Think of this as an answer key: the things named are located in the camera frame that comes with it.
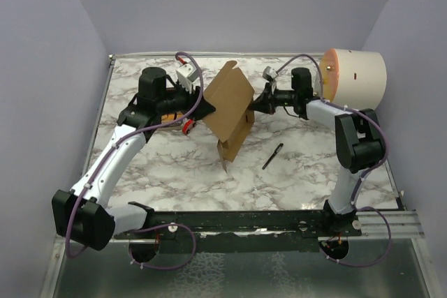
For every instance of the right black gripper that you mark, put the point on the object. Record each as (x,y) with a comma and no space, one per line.
(267,100)

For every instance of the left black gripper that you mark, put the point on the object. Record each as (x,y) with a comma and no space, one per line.
(202,107)

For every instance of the brown cardboard box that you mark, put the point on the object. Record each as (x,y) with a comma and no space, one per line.
(230,93)

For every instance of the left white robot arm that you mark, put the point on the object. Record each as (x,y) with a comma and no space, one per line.
(81,213)

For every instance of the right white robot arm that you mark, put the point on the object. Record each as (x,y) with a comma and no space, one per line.
(359,141)

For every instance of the red toy ambulance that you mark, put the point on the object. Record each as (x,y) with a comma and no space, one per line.
(188,126)

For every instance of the dark paperback book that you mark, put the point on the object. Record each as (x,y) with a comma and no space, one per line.
(167,118)

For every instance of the black pen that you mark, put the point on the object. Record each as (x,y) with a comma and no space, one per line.
(273,155)

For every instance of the cream cylinder with coloured face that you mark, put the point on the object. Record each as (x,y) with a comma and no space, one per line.
(353,78)

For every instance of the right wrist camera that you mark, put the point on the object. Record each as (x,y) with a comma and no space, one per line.
(270,74)

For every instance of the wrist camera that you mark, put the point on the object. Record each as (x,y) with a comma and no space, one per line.
(186,76)
(270,74)

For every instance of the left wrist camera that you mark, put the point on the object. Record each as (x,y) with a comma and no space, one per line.
(186,76)

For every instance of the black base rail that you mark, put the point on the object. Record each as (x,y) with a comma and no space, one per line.
(193,232)

